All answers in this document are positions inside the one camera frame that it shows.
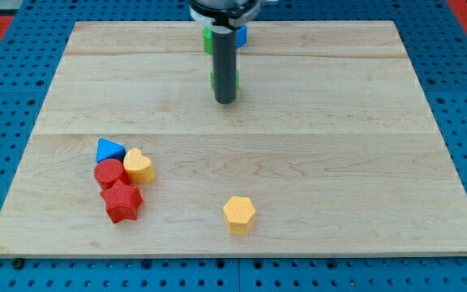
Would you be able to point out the green block lower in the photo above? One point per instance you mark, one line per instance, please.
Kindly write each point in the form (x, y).
(237, 80)

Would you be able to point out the blue block behind rod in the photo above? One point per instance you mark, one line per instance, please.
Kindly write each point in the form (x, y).
(242, 36)

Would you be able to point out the yellow heart block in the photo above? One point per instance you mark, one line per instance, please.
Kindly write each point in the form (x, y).
(138, 167)

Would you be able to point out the green block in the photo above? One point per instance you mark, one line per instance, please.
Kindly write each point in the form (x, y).
(237, 80)
(207, 40)

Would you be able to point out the red cylinder block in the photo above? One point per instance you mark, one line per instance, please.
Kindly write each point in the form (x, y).
(108, 172)

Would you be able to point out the red star block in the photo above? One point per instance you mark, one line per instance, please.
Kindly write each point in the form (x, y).
(122, 201)

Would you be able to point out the blue triangle block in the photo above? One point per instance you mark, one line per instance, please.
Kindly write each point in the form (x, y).
(107, 149)

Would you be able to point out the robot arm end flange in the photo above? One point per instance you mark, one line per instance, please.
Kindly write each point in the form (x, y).
(230, 14)

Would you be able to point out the wooden board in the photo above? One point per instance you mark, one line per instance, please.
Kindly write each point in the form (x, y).
(331, 137)

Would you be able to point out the green block upper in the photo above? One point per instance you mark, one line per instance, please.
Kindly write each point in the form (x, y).
(207, 40)

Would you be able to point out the yellow hexagon block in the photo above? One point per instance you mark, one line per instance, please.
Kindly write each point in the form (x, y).
(240, 215)

